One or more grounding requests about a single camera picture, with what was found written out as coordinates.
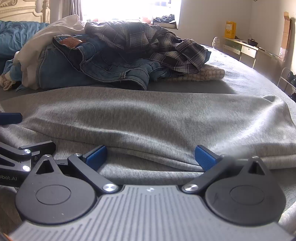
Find beige checked garment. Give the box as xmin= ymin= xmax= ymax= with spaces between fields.
xmin=166 ymin=65 xmax=225 ymax=82

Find white cream garment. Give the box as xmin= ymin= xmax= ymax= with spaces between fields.
xmin=13 ymin=15 xmax=85 ymax=90

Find teal blue duvet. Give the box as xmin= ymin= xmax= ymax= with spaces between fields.
xmin=0 ymin=21 xmax=49 ymax=59

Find grey sweatshirt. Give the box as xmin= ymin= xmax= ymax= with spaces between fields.
xmin=0 ymin=86 xmax=296 ymax=186

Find metal shoe rack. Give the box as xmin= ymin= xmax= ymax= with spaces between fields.
xmin=276 ymin=67 xmax=295 ymax=95

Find light blue garment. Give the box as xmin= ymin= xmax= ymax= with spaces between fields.
xmin=3 ymin=59 xmax=22 ymax=82

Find black white plaid shirt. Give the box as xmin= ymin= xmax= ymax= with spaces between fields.
xmin=84 ymin=21 xmax=211 ymax=74

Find blue denim jeans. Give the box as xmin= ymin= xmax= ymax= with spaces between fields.
xmin=36 ymin=35 xmax=172 ymax=90

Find cream carved headboard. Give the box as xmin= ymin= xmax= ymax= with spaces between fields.
xmin=1 ymin=0 xmax=51 ymax=23

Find dark clothes on sill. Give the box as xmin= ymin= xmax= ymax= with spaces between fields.
xmin=152 ymin=14 xmax=175 ymax=24

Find cardboard sheet against wall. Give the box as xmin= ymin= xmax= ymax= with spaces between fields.
xmin=279 ymin=11 xmax=292 ymax=62

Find yellow box on desk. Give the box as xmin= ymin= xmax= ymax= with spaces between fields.
xmin=224 ymin=21 xmax=236 ymax=39

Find grey window curtain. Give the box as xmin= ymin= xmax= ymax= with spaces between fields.
xmin=62 ymin=0 xmax=83 ymax=20

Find white desk with drawers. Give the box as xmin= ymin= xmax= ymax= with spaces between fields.
xmin=222 ymin=37 xmax=278 ymax=69

